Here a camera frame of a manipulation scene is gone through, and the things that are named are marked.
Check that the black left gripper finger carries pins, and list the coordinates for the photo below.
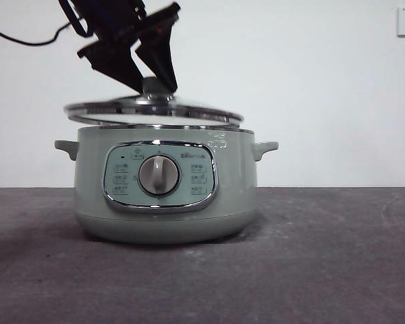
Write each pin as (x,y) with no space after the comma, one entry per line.
(116,64)
(160,54)

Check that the glass lid with green knob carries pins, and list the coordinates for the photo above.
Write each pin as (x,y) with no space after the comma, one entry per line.
(155,111)

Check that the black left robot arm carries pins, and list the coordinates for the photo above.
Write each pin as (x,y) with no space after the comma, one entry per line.
(101,17)

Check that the pale green electric pot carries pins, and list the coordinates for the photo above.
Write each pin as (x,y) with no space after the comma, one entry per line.
(168,202)

